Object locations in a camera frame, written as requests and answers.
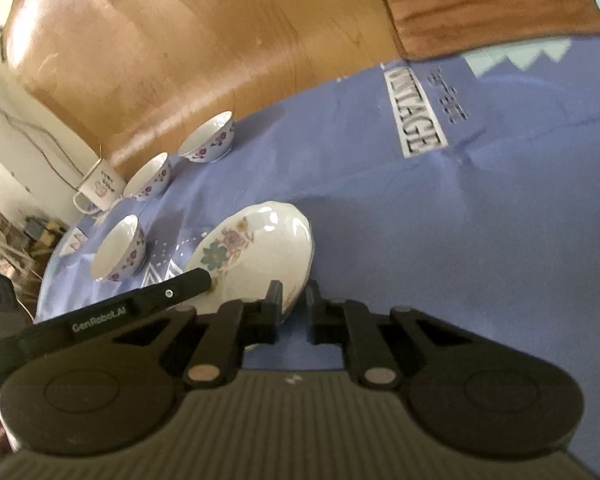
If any grey wall cable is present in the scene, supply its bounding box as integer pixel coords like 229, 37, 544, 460
0, 94, 89, 194

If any white floral bowl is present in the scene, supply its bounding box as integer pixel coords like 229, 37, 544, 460
123, 152, 171, 202
91, 214, 146, 283
178, 110, 235, 164

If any white printed mug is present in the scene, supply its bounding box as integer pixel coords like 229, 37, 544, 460
72, 158, 126, 214

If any brown wooden board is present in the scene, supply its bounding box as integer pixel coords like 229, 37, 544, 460
385, 0, 600, 61

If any white floral oval plate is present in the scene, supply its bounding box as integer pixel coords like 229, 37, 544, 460
184, 200, 314, 321

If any cluttered debris pile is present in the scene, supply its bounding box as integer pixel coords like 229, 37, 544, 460
0, 213, 66, 318

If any blue vintage tablecloth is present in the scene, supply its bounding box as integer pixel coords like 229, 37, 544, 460
36, 38, 600, 474

